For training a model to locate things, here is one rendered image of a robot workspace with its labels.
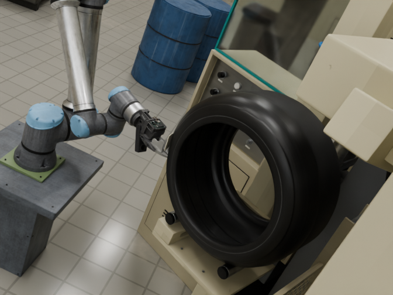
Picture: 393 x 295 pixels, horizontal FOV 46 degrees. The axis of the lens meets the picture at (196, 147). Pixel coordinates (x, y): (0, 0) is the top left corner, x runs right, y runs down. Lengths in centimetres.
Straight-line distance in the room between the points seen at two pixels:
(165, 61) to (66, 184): 270
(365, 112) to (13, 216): 182
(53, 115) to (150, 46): 272
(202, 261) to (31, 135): 92
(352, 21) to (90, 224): 196
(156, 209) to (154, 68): 222
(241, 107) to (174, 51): 327
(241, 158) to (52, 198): 91
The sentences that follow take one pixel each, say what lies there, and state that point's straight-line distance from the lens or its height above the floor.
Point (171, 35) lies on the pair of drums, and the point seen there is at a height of 61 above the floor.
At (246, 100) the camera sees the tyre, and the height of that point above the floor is 145.
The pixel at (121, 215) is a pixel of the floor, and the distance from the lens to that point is 305.
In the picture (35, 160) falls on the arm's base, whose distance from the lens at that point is 217.
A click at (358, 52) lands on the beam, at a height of 178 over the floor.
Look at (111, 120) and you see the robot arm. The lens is 194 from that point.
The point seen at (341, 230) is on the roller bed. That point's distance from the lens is 166.
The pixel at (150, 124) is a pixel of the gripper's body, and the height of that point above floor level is 111.
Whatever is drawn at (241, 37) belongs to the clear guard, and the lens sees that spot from 229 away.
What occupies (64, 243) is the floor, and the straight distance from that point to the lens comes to 277.
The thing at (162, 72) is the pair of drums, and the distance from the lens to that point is 471.
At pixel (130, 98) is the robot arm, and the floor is 113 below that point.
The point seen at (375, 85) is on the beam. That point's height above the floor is 174.
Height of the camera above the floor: 194
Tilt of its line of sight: 28 degrees down
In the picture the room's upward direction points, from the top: 24 degrees clockwise
